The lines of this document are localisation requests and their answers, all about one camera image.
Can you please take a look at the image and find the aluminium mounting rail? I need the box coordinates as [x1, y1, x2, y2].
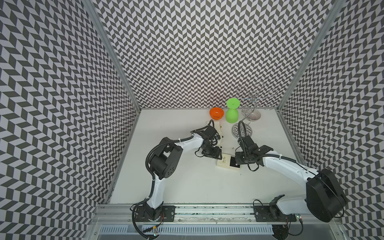
[89, 203, 343, 225]

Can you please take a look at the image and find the silver jewelry stand front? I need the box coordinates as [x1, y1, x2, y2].
[232, 107, 254, 139]

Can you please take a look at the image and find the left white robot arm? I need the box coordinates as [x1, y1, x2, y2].
[130, 120, 222, 210]

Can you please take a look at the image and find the silver wire jewelry tree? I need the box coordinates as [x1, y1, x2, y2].
[236, 83, 276, 124]

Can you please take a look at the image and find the orange bowl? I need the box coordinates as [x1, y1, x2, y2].
[209, 107, 225, 121]

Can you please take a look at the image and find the cream jewelry box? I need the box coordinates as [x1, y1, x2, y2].
[216, 139, 223, 148]
[207, 120, 223, 136]
[216, 154, 240, 170]

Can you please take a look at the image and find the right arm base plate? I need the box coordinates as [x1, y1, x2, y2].
[253, 206, 298, 224]

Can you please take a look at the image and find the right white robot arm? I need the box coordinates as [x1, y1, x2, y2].
[235, 121, 347, 223]

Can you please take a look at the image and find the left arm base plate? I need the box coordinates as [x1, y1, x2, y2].
[133, 205, 176, 223]

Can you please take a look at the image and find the green plastic stand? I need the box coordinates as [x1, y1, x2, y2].
[226, 98, 240, 124]

